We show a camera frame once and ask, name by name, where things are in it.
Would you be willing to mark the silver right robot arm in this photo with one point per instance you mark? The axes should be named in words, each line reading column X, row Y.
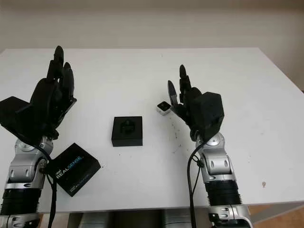
column 221, row 171

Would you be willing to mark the black RealSense box lid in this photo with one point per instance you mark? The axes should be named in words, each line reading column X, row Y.
column 73, row 168

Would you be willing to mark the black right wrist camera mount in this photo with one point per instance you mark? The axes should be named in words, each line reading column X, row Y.
column 209, row 111

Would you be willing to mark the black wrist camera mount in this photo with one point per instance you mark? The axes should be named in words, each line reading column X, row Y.
column 16, row 114
column 209, row 111

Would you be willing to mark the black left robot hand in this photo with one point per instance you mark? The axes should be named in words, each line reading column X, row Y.
column 47, row 95

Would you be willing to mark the black camera box base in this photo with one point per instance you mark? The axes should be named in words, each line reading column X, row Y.
column 127, row 137

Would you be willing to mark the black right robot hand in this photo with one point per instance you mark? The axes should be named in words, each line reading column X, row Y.
column 187, row 107

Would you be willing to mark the silver robot lower body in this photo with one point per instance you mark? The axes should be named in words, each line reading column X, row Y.
column 133, row 219

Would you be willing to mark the small silver cube camera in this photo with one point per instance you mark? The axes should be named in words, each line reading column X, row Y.
column 162, row 108

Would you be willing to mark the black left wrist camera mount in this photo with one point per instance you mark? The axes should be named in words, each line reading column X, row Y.
column 16, row 114

